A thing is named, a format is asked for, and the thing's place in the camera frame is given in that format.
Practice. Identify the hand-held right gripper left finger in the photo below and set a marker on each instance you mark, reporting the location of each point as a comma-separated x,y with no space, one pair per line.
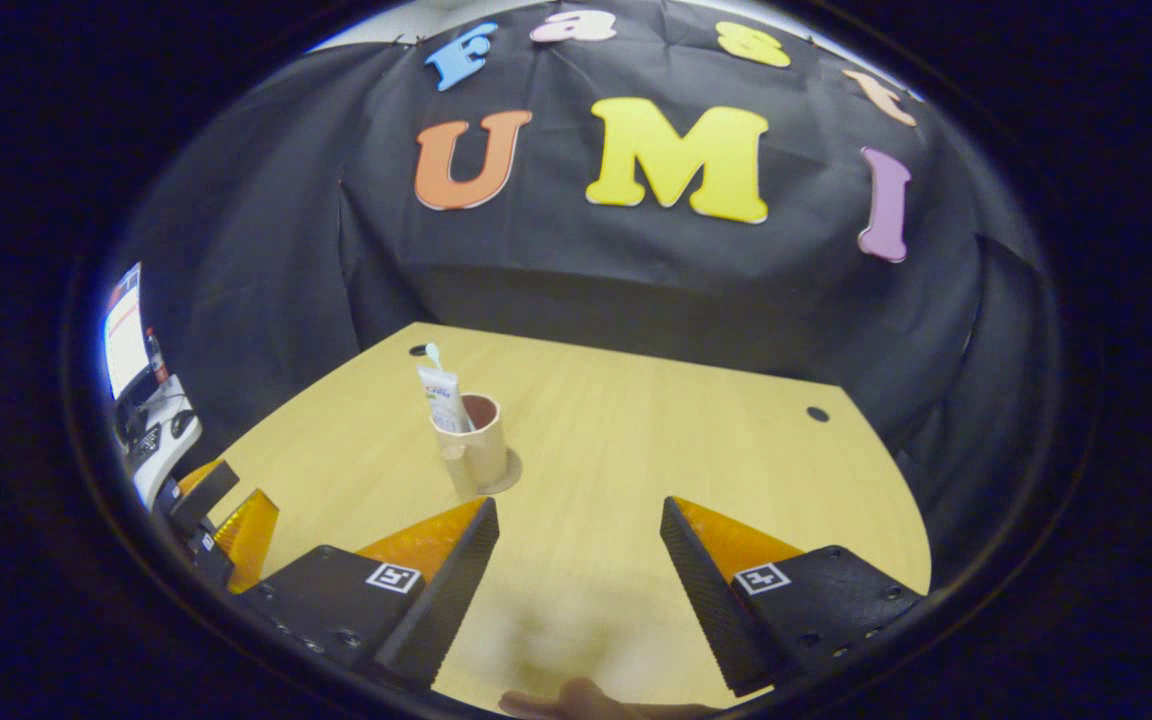
446,590

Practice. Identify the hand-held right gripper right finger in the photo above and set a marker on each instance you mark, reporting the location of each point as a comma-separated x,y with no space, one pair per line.
706,600

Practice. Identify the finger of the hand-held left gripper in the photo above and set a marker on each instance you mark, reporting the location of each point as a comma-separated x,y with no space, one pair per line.
251,530
206,492

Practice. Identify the round brown coaster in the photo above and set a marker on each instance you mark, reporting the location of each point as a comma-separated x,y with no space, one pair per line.
511,475

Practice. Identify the beige cup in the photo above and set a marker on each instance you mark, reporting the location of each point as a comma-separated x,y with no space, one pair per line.
484,455

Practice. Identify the white toothpaste tube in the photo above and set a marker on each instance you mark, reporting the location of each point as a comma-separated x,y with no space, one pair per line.
443,400

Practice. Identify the white toothbrush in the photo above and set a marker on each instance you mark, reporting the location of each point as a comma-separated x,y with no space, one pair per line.
433,357

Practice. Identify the wooden desktop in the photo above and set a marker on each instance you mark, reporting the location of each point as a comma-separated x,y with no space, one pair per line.
656,450

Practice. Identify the white side table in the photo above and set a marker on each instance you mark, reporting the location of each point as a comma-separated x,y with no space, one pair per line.
176,460

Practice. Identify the black computer mouse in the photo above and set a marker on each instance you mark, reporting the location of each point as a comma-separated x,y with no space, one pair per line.
182,421

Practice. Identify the red bottle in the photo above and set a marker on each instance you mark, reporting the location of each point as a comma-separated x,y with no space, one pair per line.
157,358

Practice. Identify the computer monitor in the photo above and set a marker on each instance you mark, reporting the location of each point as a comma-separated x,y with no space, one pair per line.
124,330

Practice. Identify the black backdrop cloth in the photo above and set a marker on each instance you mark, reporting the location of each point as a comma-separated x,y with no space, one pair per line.
636,270

